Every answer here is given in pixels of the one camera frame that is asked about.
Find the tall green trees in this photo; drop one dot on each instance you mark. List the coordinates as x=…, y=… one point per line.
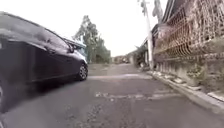
x=93, y=43

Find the grey asphalt road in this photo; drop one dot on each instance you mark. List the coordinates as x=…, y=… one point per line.
x=116, y=100

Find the pale utility pole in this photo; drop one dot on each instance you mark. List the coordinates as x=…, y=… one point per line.
x=148, y=33

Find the black car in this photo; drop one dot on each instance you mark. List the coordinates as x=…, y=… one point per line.
x=36, y=60

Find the concrete kerb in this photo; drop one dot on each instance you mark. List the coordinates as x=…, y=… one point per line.
x=193, y=93

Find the rusty mesh fence wall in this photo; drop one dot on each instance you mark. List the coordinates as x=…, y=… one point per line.
x=193, y=40

